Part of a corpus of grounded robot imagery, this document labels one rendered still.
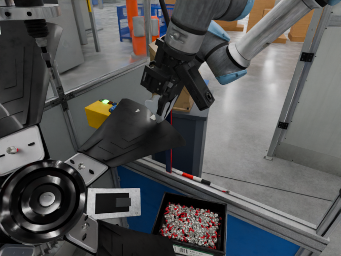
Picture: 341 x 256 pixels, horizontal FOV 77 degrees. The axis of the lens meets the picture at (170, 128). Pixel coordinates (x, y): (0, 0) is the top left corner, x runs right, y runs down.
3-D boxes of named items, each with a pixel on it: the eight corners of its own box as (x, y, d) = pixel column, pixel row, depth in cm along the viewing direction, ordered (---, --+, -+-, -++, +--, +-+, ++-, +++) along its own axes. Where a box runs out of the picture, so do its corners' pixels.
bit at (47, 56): (58, 78, 33) (47, 42, 30) (52, 80, 32) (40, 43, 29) (54, 76, 33) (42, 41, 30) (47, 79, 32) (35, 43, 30)
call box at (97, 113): (89, 128, 93) (83, 106, 87) (105, 118, 100) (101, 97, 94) (117, 139, 86) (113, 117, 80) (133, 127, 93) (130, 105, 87)
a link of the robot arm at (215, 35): (196, 41, 100) (219, 19, 93) (211, 64, 99) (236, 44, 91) (184, 37, 91) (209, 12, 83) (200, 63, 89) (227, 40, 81)
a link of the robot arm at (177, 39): (211, 32, 44) (195, 38, 38) (202, 52, 47) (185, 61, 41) (181, 16, 45) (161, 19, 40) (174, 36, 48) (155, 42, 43)
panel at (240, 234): (128, 235, 140) (113, 160, 103) (130, 233, 141) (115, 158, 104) (258, 315, 106) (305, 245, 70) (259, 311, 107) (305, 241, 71)
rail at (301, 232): (105, 159, 104) (102, 146, 100) (111, 154, 107) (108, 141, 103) (319, 255, 67) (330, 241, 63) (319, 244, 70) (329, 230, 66)
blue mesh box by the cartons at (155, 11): (149, 42, 656) (147, 6, 601) (165, 35, 754) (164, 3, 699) (176, 45, 630) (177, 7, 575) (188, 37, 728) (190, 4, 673)
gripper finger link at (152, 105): (144, 113, 59) (153, 85, 53) (162, 124, 58) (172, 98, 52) (138, 117, 57) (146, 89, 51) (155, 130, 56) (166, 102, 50)
